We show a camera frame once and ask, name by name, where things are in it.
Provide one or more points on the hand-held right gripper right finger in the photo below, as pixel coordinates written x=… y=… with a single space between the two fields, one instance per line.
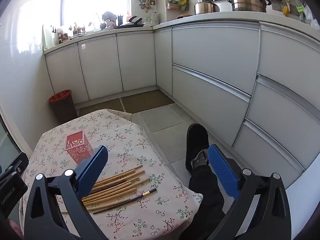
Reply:
x=222 y=170

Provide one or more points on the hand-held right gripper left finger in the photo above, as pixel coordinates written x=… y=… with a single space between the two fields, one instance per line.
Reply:
x=92 y=167

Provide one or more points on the pile of bamboo chopsticks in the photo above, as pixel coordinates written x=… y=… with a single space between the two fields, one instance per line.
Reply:
x=117 y=185

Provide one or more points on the pink perforated utensil holder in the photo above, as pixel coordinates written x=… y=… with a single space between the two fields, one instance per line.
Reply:
x=75 y=142

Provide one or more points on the dark chopstick with gold band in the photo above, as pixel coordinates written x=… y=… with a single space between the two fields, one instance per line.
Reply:
x=147 y=192

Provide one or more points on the grey sock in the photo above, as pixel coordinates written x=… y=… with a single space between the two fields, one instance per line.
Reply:
x=198 y=158

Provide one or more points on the person's leg in black trousers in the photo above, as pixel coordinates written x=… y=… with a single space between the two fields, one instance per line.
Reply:
x=205 y=200

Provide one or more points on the black slipper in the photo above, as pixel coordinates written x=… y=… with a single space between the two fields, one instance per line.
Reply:
x=196 y=137

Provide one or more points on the floral tablecloth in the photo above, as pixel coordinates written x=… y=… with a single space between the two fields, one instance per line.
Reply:
x=125 y=140

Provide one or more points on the white cabinet drawer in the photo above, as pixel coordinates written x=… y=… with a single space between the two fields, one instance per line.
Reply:
x=207 y=105
x=265 y=152
x=282 y=120
x=290 y=55
x=215 y=52

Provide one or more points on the brown trash bin red rim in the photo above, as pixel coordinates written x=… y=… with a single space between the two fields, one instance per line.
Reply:
x=62 y=110

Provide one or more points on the narrow white cabinet door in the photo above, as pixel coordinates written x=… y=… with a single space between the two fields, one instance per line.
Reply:
x=163 y=60

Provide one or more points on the row of small bottles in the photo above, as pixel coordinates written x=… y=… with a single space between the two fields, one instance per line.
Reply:
x=72 y=31

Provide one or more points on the light green cutting board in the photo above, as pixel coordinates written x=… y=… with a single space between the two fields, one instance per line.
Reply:
x=47 y=36

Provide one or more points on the black pan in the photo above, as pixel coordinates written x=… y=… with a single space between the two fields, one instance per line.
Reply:
x=131 y=22

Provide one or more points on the grey cloth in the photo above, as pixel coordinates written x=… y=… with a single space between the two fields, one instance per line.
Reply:
x=109 y=17

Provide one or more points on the white kitchen countertop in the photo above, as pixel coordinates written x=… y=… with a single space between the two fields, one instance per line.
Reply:
x=220 y=16

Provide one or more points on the clear glass kettle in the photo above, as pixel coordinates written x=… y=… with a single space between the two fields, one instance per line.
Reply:
x=154 y=18

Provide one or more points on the steel kettle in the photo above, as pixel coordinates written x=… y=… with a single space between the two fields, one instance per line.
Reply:
x=205 y=7

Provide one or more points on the yellow hanging peeler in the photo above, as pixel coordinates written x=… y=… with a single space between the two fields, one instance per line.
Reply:
x=286 y=3

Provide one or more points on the green hanging tool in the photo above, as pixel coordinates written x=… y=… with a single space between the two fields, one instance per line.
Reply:
x=300 y=9

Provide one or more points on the wall shelf with packets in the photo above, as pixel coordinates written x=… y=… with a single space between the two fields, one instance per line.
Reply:
x=176 y=3

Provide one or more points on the wall socket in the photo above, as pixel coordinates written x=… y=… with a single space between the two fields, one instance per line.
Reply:
x=277 y=5

